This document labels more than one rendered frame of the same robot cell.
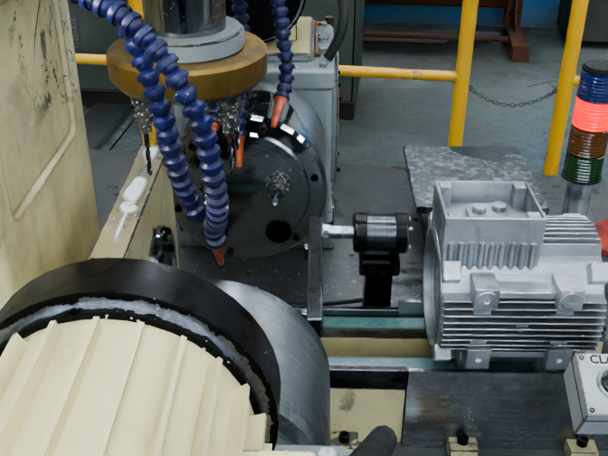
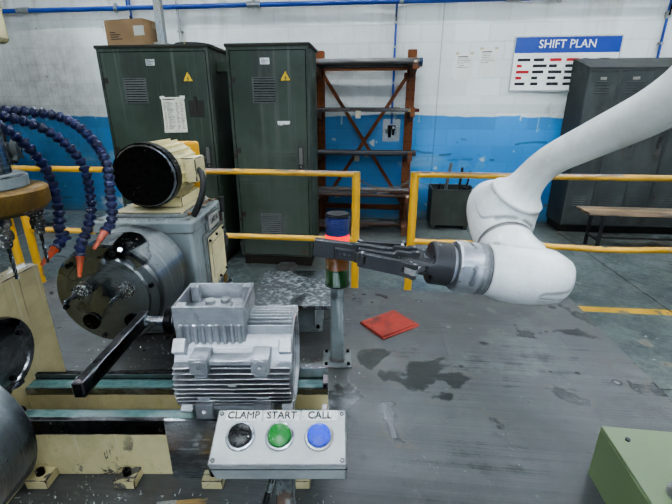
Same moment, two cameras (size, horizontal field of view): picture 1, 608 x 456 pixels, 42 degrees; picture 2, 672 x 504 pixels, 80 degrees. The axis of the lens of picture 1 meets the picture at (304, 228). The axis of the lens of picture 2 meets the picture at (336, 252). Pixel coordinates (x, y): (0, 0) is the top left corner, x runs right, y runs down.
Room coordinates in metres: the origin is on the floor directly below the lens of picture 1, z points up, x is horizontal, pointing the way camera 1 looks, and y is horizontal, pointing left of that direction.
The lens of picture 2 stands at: (0.22, -0.43, 1.46)
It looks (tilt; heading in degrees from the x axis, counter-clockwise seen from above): 20 degrees down; 359
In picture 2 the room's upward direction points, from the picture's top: straight up
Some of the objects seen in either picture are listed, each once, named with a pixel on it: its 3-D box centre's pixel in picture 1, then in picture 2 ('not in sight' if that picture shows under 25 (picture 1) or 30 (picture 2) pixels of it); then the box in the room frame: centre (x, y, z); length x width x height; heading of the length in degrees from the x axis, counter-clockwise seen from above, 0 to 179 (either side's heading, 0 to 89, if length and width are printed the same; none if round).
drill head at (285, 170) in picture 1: (251, 157); (133, 275); (1.22, 0.09, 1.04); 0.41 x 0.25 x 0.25; 179
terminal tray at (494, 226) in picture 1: (485, 223); (217, 312); (0.88, -0.23, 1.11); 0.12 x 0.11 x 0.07; 90
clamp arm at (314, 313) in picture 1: (316, 271); (117, 348); (0.91, -0.02, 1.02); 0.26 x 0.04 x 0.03; 179
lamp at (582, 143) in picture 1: (588, 137); (337, 259); (1.17, -0.45, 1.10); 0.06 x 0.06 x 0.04
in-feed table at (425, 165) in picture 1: (467, 201); (297, 302); (1.41, -0.33, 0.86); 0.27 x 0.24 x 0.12; 179
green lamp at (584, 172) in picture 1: (584, 163); (337, 275); (1.17, -0.45, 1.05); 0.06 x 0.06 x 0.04
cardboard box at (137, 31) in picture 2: not in sight; (136, 35); (4.32, 1.30, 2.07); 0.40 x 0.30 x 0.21; 75
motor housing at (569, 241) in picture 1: (507, 286); (243, 356); (0.88, -0.27, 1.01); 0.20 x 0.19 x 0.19; 90
